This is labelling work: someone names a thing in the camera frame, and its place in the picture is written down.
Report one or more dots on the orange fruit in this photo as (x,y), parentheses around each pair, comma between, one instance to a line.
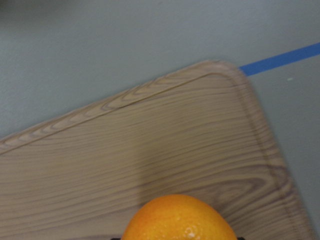
(178,217)

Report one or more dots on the wooden grain tray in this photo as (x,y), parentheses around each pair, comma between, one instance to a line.
(199,131)

